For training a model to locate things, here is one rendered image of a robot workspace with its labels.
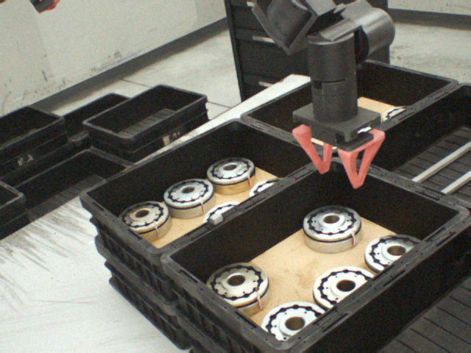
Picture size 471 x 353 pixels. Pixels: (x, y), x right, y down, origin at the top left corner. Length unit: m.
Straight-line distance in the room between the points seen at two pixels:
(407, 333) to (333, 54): 0.43
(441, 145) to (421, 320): 0.53
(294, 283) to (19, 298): 0.64
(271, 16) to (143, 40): 3.94
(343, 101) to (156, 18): 4.03
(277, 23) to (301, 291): 0.45
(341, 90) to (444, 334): 0.39
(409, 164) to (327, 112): 0.57
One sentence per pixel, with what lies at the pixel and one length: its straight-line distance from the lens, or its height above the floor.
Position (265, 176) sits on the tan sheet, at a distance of 1.35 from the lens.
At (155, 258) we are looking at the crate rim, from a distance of 1.02.
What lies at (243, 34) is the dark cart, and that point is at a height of 0.66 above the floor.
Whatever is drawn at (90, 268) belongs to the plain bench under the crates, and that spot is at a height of 0.70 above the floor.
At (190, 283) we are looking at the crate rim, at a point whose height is 0.93.
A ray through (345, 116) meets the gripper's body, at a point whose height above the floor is 1.16.
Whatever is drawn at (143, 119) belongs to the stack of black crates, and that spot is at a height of 0.49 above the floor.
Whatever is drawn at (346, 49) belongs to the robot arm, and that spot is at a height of 1.25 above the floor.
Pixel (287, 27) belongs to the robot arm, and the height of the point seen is 1.27.
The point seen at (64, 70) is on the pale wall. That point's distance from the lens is 4.39.
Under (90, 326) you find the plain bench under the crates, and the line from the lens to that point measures 1.29.
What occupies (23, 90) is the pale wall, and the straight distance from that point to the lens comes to 4.26.
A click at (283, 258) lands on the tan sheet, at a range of 1.11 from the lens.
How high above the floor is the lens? 1.51
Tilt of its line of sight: 30 degrees down
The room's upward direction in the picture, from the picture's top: 11 degrees counter-clockwise
